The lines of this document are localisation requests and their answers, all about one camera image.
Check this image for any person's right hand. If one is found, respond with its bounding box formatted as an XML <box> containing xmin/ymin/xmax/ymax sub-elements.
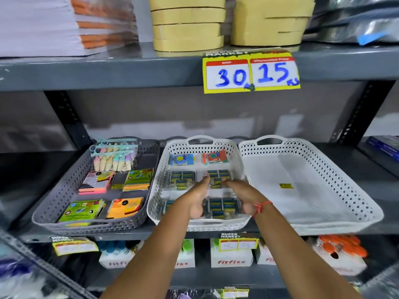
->
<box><xmin>223</xmin><ymin>179</ymin><xmax>273</xmax><ymax>217</ymax></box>

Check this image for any person's left hand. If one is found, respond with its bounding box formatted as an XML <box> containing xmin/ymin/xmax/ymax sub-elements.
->
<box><xmin>179</xmin><ymin>174</ymin><xmax>211</xmax><ymax>220</ymax></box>

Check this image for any person's left forearm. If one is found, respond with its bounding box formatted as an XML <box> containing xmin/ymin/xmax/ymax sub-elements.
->
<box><xmin>100</xmin><ymin>204</ymin><xmax>201</xmax><ymax>299</ymax></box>

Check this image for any person's right forearm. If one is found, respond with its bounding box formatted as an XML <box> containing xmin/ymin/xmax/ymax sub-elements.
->
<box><xmin>254</xmin><ymin>202</ymin><xmax>363</xmax><ymax>299</ymax></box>

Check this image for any white perforated plastic basket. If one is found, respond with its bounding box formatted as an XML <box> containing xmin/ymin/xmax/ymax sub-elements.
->
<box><xmin>147</xmin><ymin>135</ymin><xmax>252</xmax><ymax>233</ymax></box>
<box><xmin>238</xmin><ymin>134</ymin><xmax>384</xmax><ymax>236</ymax></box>

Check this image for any yellow shelf price tag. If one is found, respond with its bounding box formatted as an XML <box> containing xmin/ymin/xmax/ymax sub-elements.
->
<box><xmin>52</xmin><ymin>236</ymin><xmax>100</xmax><ymax>257</ymax></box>
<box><xmin>222</xmin><ymin>287</ymin><xmax>250</xmax><ymax>299</ymax></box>
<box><xmin>218</xmin><ymin>233</ymin><xmax>260</xmax><ymax>252</ymax></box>

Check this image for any green orange sticky note pack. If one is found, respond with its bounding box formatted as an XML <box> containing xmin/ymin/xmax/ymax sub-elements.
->
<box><xmin>122</xmin><ymin>168</ymin><xmax>154</xmax><ymax>192</ymax></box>

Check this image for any white printed carton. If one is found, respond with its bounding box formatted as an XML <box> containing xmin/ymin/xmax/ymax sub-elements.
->
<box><xmin>255</xmin><ymin>241</ymin><xmax>277</xmax><ymax>266</ymax></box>
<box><xmin>210</xmin><ymin>238</ymin><xmax>254</xmax><ymax>268</ymax></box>

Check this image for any white box with green bottle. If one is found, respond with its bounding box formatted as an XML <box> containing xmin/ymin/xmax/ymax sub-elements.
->
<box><xmin>174</xmin><ymin>239</ymin><xmax>196</xmax><ymax>269</ymax></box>

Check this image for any orange black sticky note pack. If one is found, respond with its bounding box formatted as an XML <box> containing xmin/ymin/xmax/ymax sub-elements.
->
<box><xmin>106</xmin><ymin>197</ymin><xmax>144</xmax><ymax>220</ymax></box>

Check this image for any pink sticky note pack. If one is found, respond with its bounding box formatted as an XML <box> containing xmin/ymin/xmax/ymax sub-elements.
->
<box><xmin>78</xmin><ymin>171</ymin><xmax>116</xmax><ymax>196</ymax></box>

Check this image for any large yellow price tag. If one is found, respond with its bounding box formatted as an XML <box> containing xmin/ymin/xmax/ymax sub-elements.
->
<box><xmin>202</xmin><ymin>50</ymin><xmax>301</xmax><ymax>94</ymax></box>

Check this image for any white box with blue bottles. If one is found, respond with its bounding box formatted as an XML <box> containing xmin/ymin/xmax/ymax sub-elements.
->
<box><xmin>99</xmin><ymin>240</ymin><xmax>141</xmax><ymax>269</ymax></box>

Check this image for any white box with orange bottles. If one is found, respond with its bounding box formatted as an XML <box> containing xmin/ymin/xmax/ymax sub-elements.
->
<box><xmin>307</xmin><ymin>235</ymin><xmax>369</xmax><ymax>276</ymax></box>

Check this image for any grey perforated plastic basket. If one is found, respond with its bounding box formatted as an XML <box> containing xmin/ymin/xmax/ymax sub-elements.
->
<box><xmin>32</xmin><ymin>138</ymin><xmax>161</xmax><ymax>236</ymax></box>

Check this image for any stack of tan tape rolls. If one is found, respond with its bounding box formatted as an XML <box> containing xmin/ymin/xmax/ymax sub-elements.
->
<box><xmin>148</xmin><ymin>0</ymin><xmax>316</xmax><ymax>53</ymax></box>

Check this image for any grey metal shelf rack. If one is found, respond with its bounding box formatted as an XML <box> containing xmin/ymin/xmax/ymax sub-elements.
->
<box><xmin>0</xmin><ymin>42</ymin><xmax>399</xmax><ymax>299</ymax></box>

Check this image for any blue tape strip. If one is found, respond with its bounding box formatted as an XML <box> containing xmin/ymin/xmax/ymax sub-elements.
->
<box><xmin>357</xmin><ymin>32</ymin><xmax>388</xmax><ymax>46</ymax></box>

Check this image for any pile of silver foil packets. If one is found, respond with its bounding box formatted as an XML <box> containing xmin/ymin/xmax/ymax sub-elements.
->
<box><xmin>303</xmin><ymin>0</ymin><xmax>399</xmax><ymax>44</ymax></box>

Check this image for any stack of white paper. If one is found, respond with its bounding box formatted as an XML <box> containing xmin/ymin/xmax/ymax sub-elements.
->
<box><xmin>0</xmin><ymin>0</ymin><xmax>139</xmax><ymax>58</ymax></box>

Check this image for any red thread bracelet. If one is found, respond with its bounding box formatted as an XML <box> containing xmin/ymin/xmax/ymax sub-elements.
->
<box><xmin>252</xmin><ymin>201</ymin><xmax>273</xmax><ymax>218</ymax></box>

